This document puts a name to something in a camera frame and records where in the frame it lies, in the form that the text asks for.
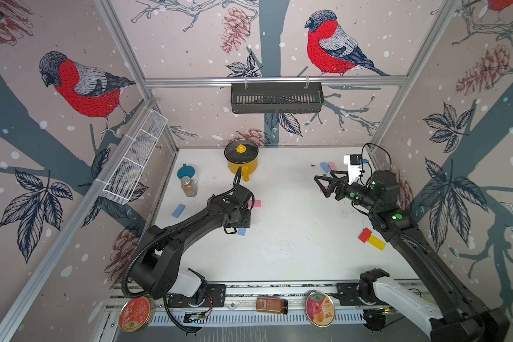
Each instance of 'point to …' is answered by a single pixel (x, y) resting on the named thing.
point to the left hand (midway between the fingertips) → (247, 217)
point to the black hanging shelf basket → (276, 97)
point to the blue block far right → (325, 167)
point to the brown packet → (271, 304)
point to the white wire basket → (120, 185)
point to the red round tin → (136, 314)
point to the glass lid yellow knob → (241, 151)
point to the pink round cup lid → (320, 309)
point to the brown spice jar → (189, 186)
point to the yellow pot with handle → (247, 169)
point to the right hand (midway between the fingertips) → (324, 172)
